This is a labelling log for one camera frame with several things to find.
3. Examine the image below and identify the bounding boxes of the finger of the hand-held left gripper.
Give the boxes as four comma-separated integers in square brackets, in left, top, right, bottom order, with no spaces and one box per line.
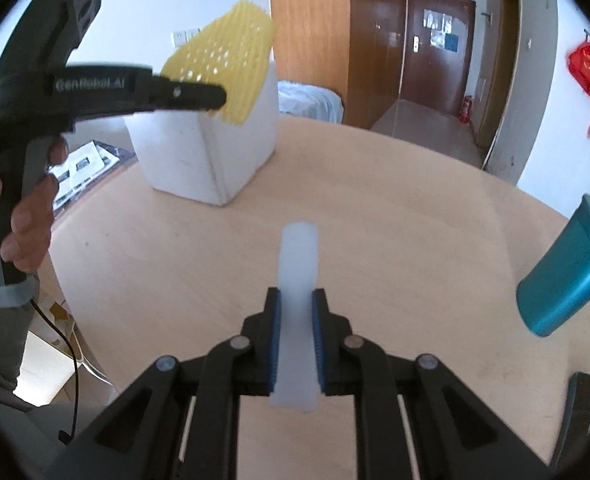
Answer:
[150,75,227,114]

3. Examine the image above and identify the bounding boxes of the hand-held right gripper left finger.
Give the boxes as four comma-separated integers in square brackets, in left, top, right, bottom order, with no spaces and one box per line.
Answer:
[42,287,282,480]

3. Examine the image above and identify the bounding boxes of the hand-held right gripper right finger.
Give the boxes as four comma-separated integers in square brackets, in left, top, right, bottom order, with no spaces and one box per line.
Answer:
[311,287,558,480]

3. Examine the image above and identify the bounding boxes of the white translucent plastic piece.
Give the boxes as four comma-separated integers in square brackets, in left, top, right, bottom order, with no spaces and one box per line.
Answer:
[269,222,321,412]

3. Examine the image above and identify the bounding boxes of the yellow foam net sleeve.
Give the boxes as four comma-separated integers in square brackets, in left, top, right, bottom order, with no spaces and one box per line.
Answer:
[160,1,277,127]

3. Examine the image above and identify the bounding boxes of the white foam box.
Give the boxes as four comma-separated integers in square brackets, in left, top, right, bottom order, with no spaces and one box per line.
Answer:
[125,57,279,207]

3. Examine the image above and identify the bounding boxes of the person's left hand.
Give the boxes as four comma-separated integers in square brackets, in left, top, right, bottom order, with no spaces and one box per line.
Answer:
[0,136,70,273]

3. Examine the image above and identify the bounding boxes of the light blue bedding pile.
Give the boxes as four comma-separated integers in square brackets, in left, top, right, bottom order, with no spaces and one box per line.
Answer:
[277,80,346,125]

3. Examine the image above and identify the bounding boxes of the magazine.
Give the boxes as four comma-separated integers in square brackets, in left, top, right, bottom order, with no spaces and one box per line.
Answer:
[50,139,137,207]

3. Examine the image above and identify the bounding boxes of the wooden wardrobe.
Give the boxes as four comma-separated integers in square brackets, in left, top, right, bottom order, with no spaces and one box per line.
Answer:
[269,0,409,132]

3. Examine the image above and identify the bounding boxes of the cardboard box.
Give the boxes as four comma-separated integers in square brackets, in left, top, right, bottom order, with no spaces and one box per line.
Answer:
[18,300,83,406]

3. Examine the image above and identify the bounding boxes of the brown entrance door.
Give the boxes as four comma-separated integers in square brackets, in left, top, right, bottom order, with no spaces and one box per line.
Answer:
[406,0,476,124]

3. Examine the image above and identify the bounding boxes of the teal cup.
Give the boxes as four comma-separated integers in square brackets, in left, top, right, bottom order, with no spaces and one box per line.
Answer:
[516,194,590,337]

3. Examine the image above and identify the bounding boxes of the papers on door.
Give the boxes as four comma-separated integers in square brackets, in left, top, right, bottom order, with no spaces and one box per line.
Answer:
[423,10,460,52]

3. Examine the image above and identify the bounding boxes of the wooden side door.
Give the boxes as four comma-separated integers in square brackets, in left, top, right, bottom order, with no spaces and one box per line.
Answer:
[477,0,524,172]

